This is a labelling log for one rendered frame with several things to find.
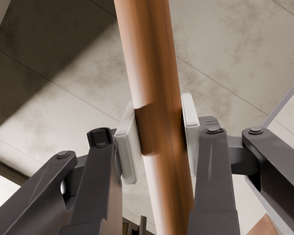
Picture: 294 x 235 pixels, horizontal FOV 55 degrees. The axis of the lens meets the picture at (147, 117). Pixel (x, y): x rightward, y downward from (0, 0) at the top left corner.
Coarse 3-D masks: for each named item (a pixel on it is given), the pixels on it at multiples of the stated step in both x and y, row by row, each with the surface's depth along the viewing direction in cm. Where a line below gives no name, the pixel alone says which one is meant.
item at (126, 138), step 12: (132, 108) 19; (132, 120) 17; (120, 132) 15; (132, 132) 16; (120, 144) 14; (132, 144) 15; (120, 156) 15; (132, 156) 15; (132, 168) 15; (132, 180) 15
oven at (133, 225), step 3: (123, 219) 206; (126, 219) 208; (126, 222) 205; (132, 222) 208; (132, 225) 206; (135, 225) 208; (138, 225) 210; (132, 228) 203; (135, 228) 205; (132, 231) 203; (135, 231) 203; (147, 231) 210; (129, 234) 196; (132, 234) 204; (147, 234) 207; (150, 234) 209; (153, 234) 210
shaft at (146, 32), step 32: (128, 0) 15; (160, 0) 15; (128, 32) 15; (160, 32) 15; (128, 64) 16; (160, 64) 16; (160, 96) 16; (160, 128) 17; (160, 160) 17; (160, 192) 18; (192, 192) 19; (160, 224) 19
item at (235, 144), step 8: (200, 120) 17; (208, 120) 16; (216, 120) 16; (200, 128) 15; (232, 136) 14; (232, 144) 13; (240, 144) 13; (232, 152) 13; (240, 152) 13; (248, 152) 12; (232, 160) 13; (240, 160) 13; (248, 160) 13; (256, 160) 12; (232, 168) 13; (240, 168) 13; (248, 168) 13; (256, 168) 13
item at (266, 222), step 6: (264, 216) 215; (258, 222) 217; (264, 222) 212; (270, 222) 206; (252, 228) 219; (258, 228) 214; (264, 228) 208; (270, 228) 203; (276, 228) 201; (246, 234) 222; (252, 234) 216; (258, 234) 211; (264, 234) 205; (270, 234) 200; (276, 234) 195; (282, 234) 200
